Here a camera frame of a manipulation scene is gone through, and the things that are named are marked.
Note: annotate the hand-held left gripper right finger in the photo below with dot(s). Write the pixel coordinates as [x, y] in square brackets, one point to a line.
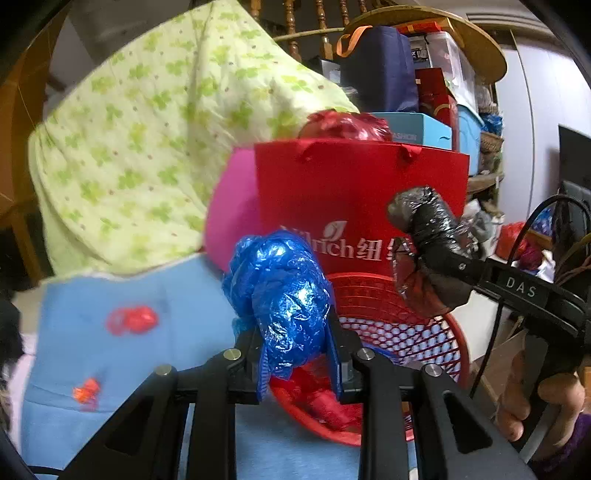
[348, 369]

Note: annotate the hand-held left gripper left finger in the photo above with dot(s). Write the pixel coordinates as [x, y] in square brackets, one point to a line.
[244, 374]

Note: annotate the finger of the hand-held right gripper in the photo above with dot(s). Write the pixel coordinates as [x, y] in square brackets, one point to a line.
[461, 267]

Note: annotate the black plastic bag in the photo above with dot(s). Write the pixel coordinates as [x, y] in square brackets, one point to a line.
[429, 217]

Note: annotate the red plastic basket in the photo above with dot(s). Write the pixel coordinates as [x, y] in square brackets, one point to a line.
[369, 295]

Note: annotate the blue plastic bag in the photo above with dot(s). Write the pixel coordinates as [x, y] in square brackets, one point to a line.
[281, 286]

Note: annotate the person's right forearm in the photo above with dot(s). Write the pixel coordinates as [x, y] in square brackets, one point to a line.
[572, 438]

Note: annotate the person's right hand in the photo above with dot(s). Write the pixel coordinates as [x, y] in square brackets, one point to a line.
[561, 392]

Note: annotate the light blue blanket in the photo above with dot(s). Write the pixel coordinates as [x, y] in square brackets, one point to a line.
[184, 314]

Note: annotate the small knotted red plastic bag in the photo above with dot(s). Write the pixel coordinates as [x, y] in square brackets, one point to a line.
[134, 321]

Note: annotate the blue storage bin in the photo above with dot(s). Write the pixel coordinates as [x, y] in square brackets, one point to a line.
[471, 134]

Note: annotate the dark monitor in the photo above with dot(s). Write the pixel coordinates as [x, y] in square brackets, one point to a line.
[575, 161]

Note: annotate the light blue cardboard box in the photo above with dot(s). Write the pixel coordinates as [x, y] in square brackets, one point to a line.
[415, 127]

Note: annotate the red paper bag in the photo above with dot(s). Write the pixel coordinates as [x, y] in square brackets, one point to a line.
[323, 194]

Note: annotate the orange foil wrapper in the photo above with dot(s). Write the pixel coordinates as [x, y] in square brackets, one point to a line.
[87, 392]

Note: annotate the magenta pillow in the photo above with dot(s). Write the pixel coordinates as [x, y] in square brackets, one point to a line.
[231, 207]

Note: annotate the red gift box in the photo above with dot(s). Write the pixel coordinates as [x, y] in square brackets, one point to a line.
[434, 101]

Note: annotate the red foil wrapping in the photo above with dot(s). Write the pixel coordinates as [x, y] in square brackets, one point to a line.
[346, 124]

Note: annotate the clear plastic storage box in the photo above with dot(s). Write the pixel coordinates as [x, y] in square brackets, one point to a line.
[455, 60]

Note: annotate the green floral quilt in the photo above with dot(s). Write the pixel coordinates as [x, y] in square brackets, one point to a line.
[138, 138]

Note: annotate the wooden railing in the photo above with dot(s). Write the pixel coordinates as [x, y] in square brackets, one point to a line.
[291, 18]

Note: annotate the wooden cabinet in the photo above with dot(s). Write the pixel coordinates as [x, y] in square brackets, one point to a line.
[18, 138]

